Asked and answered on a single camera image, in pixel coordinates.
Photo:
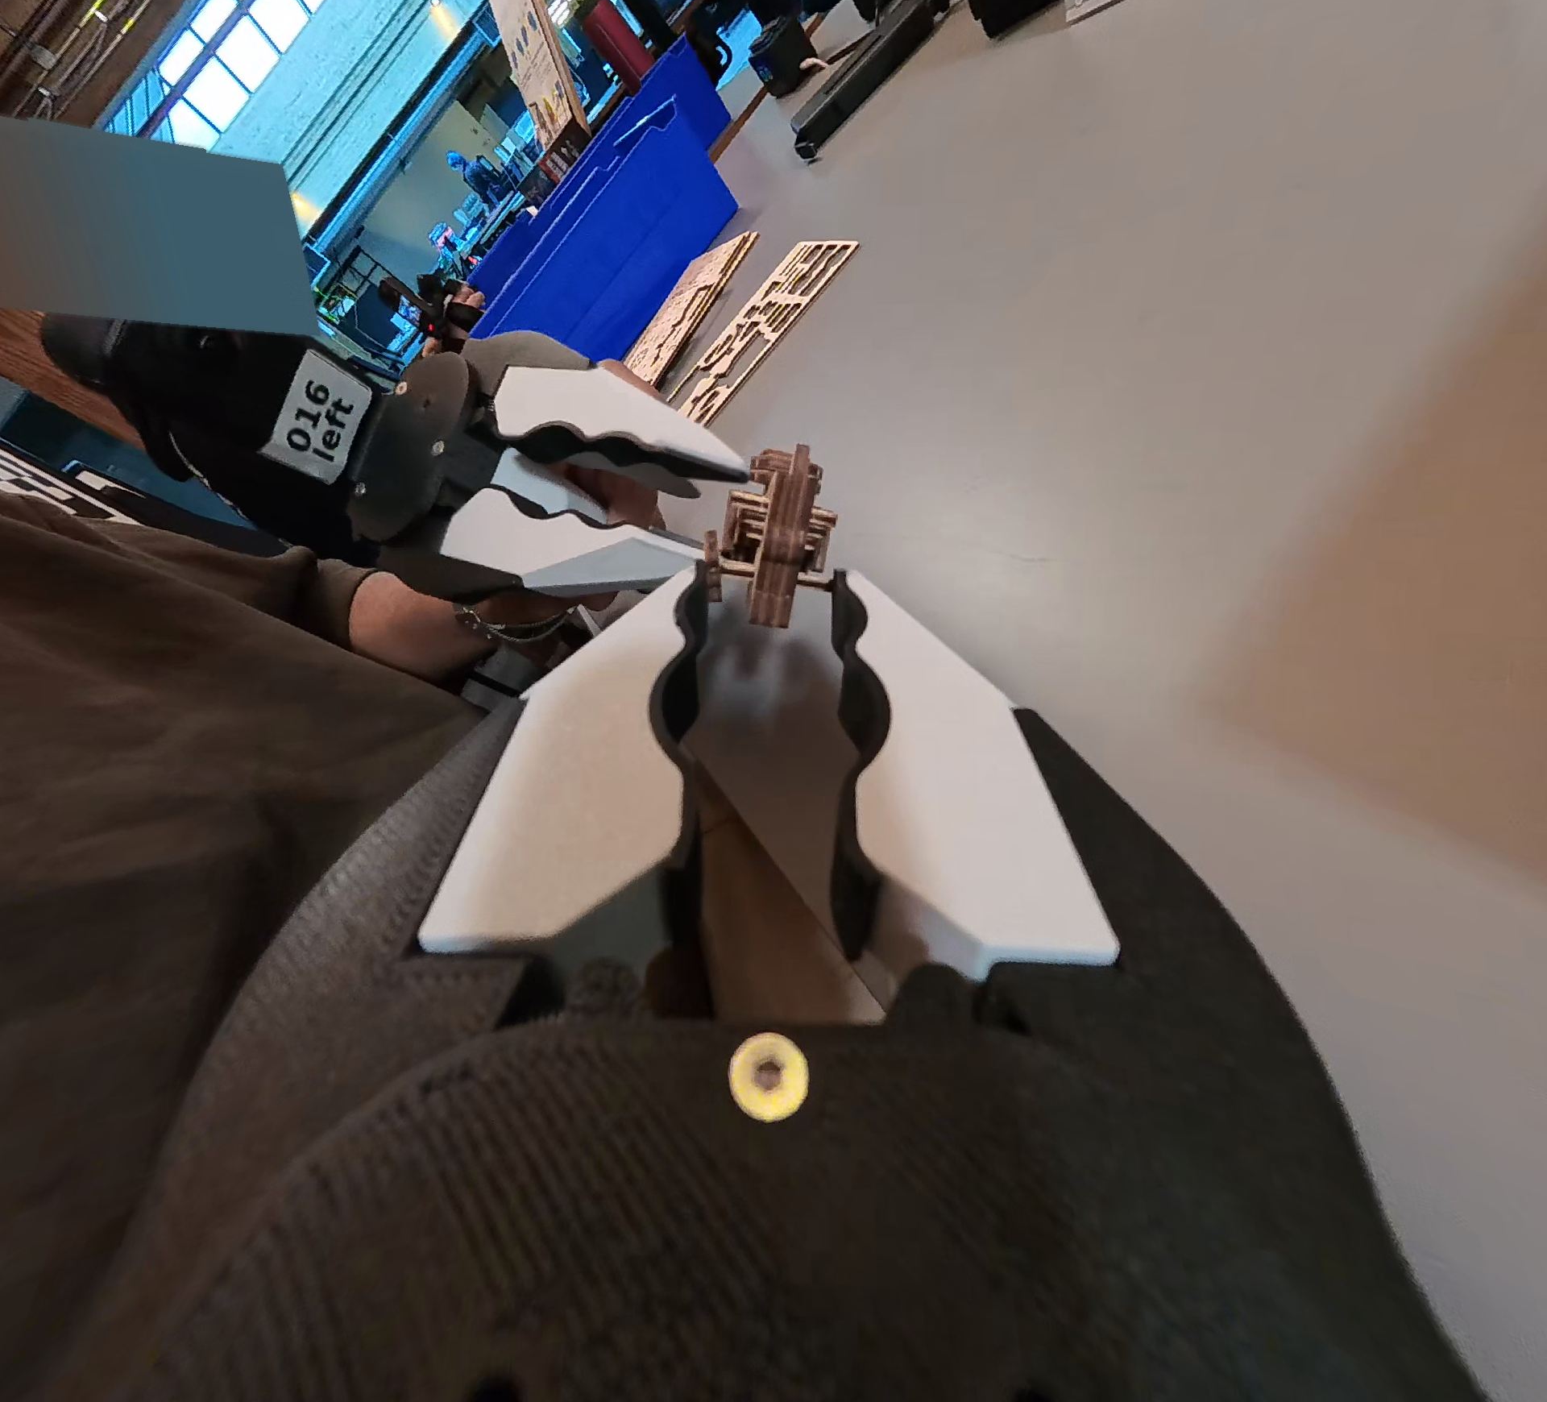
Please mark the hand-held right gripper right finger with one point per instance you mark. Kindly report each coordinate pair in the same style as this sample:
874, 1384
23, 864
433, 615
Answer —
979, 822

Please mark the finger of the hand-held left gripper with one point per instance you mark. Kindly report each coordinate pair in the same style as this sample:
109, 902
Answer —
544, 555
604, 410

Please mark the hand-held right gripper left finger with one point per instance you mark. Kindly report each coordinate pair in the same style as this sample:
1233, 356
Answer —
544, 822

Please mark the wooden puzzle model assembly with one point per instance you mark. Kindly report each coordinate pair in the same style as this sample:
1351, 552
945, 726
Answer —
773, 544

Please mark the person's left hand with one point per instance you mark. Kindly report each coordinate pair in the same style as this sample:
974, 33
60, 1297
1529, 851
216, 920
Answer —
609, 495

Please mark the blue storage bin stack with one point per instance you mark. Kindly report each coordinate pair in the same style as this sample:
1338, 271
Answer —
617, 229

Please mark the laser-cut wooden sheet with cutouts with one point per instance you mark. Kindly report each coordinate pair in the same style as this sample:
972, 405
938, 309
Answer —
773, 319

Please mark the red cylinder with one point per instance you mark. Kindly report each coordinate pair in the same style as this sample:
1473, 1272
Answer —
617, 42

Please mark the framed black-white marker board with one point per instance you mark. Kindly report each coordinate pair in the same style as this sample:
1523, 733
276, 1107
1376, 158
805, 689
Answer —
47, 477

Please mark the person's brown shirt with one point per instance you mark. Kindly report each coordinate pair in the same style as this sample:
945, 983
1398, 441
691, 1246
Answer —
145, 822

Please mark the black power strip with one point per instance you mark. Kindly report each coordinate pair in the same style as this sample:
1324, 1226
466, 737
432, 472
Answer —
863, 78

